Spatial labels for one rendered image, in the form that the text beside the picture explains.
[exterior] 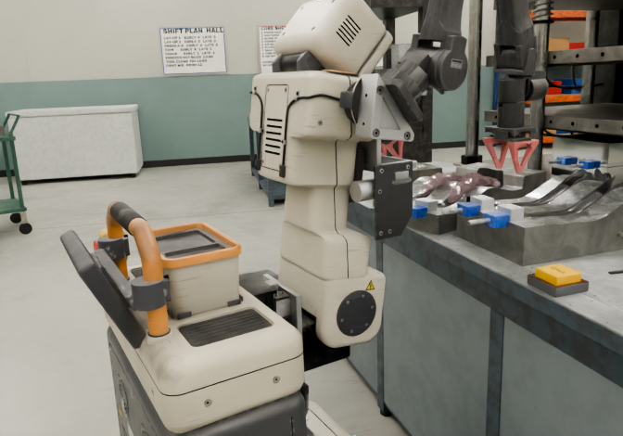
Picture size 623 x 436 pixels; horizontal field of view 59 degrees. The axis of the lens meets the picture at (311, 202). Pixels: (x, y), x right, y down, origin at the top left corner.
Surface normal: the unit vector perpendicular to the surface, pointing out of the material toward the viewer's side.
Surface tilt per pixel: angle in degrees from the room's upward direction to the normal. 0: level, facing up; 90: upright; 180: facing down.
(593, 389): 90
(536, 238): 90
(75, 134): 90
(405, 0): 90
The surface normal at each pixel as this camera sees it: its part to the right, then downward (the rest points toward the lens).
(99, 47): 0.19, 0.21
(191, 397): 0.51, 0.18
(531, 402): -0.95, 0.11
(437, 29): -0.80, 0.07
